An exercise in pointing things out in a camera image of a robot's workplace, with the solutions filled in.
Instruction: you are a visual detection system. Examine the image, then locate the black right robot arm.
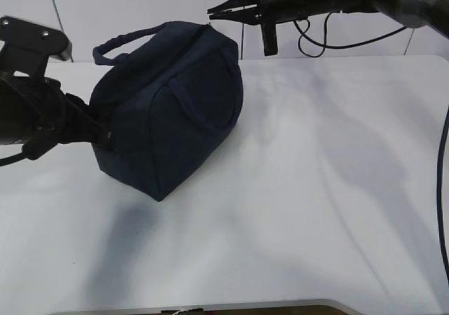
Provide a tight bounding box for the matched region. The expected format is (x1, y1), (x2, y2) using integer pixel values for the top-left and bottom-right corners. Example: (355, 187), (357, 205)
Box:
(207, 0), (448, 56)

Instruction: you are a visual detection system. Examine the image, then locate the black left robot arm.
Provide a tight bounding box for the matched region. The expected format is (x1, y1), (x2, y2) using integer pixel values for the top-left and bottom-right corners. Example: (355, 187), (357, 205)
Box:
(1, 72), (110, 145)

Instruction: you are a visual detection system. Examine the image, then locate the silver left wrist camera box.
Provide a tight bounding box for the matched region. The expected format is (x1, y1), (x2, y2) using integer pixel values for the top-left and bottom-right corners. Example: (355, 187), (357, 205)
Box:
(1, 16), (72, 79)

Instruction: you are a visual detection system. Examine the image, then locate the dark blue lunch bag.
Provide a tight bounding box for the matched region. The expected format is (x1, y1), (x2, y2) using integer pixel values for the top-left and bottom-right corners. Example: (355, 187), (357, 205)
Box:
(89, 21), (243, 201)

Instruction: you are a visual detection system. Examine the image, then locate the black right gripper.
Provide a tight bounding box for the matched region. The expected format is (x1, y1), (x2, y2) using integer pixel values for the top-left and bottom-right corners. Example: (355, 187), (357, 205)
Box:
(207, 0), (300, 56)

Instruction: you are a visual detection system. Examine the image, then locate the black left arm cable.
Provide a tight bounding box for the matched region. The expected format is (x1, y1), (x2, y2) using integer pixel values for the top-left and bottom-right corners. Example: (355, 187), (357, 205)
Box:
(0, 135), (60, 168)

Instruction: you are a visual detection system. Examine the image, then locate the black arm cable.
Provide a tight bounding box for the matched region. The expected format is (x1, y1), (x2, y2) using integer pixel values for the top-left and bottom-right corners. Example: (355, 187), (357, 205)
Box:
(0, 135), (60, 168)
(297, 9), (449, 284)

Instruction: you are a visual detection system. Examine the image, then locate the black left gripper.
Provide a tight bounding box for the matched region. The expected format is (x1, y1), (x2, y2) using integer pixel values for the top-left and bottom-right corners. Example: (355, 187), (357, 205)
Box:
(34, 79), (112, 147)

